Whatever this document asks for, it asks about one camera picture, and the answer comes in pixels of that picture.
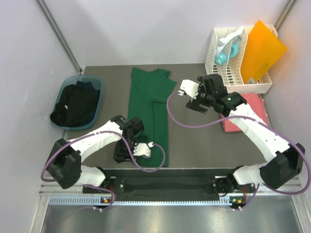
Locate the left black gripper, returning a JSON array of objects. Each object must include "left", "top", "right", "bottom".
[{"left": 113, "top": 138, "right": 139, "bottom": 164}]

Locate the green t shirt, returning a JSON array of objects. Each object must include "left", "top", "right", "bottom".
[{"left": 128, "top": 67, "right": 177, "bottom": 167}]

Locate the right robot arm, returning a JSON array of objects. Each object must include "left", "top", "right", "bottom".
[{"left": 180, "top": 74, "right": 304, "bottom": 192}]

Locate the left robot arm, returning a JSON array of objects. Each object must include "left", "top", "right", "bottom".
[{"left": 46, "top": 115, "right": 151, "bottom": 193}]

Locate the white perforated file organizer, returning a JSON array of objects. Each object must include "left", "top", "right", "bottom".
[{"left": 205, "top": 26, "right": 273, "bottom": 94}]

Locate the pink folded t shirt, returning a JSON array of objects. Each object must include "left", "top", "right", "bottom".
[{"left": 223, "top": 94, "right": 269, "bottom": 133}]

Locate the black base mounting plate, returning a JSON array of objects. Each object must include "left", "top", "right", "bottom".
[{"left": 82, "top": 168, "right": 257, "bottom": 202}]

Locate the blue plastic basket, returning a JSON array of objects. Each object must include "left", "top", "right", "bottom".
[{"left": 51, "top": 75, "right": 104, "bottom": 131}]

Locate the black t shirt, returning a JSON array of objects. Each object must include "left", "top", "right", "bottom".
[{"left": 50, "top": 84, "right": 100, "bottom": 127}]

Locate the navy blue garment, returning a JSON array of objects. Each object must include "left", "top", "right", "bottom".
[{"left": 76, "top": 81, "right": 95, "bottom": 91}]

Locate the orange plastic folder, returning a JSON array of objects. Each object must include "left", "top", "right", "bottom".
[{"left": 241, "top": 20, "right": 287, "bottom": 84}]

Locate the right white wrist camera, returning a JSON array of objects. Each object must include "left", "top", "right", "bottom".
[{"left": 177, "top": 79, "right": 199, "bottom": 99}]

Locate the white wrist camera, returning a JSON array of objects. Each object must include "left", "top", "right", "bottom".
[
  {"left": 133, "top": 142, "right": 154, "bottom": 158},
  {"left": 177, "top": 79, "right": 199, "bottom": 99}
]

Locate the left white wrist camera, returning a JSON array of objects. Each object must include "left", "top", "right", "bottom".
[{"left": 133, "top": 142, "right": 154, "bottom": 158}]

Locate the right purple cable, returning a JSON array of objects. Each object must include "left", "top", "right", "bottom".
[{"left": 167, "top": 92, "right": 311, "bottom": 211}]

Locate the grey slotted cable duct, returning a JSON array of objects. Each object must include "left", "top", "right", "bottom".
[{"left": 49, "top": 196, "right": 242, "bottom": 206}]

